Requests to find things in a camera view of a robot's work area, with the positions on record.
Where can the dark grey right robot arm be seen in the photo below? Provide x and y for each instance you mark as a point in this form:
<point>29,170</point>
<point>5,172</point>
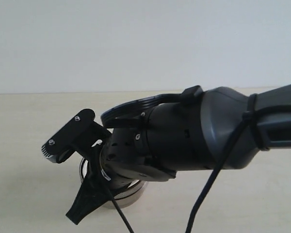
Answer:
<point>151,139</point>

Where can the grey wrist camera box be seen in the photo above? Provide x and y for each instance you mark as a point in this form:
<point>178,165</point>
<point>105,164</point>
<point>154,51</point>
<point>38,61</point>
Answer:
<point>79,134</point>

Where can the ribbed steel bowl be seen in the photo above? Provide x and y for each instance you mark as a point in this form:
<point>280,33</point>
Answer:
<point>134,191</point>

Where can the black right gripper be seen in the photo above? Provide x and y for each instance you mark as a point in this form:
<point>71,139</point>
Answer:
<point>121,160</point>

